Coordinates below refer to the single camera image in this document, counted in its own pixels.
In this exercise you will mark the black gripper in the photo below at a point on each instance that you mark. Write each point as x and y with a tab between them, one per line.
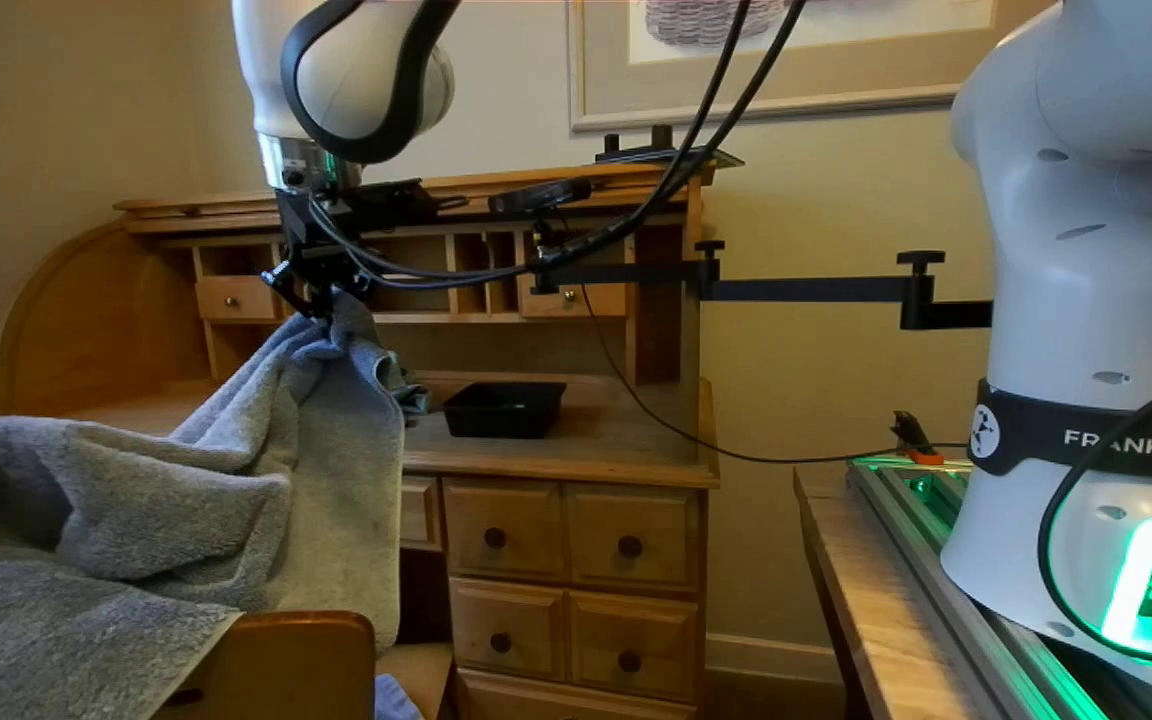
323	242

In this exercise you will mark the grey-blue terry towel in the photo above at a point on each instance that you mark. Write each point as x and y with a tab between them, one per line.
138	504

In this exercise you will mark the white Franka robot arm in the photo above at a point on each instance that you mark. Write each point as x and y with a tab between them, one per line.
1096	267

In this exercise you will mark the light plywood chair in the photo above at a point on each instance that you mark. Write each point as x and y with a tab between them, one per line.
296	665

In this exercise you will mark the small wooden cubby drawer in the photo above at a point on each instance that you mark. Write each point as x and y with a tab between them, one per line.
239	301

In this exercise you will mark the small black device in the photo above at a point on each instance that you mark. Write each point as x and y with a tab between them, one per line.
528	200

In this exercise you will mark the black plastic tray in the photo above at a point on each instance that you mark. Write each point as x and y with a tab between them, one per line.
501	407

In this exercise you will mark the narrow wooden desk drawer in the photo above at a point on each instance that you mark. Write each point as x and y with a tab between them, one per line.
417	512

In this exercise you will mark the wooden roll-top desk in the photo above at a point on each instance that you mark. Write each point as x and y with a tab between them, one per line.
579	445

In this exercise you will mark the wooden drawer with round knob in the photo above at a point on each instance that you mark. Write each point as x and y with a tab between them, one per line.
523	512
528	615
661	523
661	627

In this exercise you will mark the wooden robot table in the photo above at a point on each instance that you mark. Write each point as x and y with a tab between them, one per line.
868	603

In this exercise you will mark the framed wall picture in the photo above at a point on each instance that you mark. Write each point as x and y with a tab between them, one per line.
600	81

